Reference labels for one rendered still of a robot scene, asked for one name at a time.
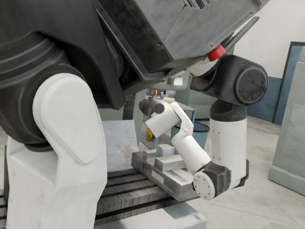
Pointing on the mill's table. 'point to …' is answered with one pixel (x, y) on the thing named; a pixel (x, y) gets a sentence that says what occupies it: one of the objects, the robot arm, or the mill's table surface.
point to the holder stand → (6, 177)
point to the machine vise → (164, 176)
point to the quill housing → (172, 84)
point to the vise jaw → (169, 162)
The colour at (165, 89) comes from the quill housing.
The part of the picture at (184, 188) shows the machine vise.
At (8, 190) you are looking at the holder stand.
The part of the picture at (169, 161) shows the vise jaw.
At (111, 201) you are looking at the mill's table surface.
